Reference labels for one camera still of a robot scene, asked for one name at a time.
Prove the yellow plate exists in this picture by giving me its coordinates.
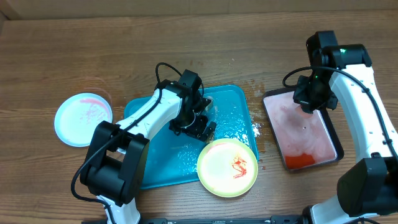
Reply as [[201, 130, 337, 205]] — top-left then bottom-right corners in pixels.
[[197, 138, 258, 198]]

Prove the light blue plate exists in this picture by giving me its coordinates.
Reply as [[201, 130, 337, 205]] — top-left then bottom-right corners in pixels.
[[54, 93, 113, 147]]

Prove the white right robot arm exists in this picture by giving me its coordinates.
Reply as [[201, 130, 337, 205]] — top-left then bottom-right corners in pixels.
[[294, 44, 397, 223]]

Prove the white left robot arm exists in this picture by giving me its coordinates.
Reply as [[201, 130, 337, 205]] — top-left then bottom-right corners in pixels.
[[71, 78, 216, 223]]

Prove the blue plastic tray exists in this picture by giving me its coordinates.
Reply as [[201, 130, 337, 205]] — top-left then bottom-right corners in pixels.
[[141, 85, 259, 190]]

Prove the black tray with red water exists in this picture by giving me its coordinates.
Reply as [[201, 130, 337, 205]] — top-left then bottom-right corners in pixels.
[[262, 88, 344, 172]]

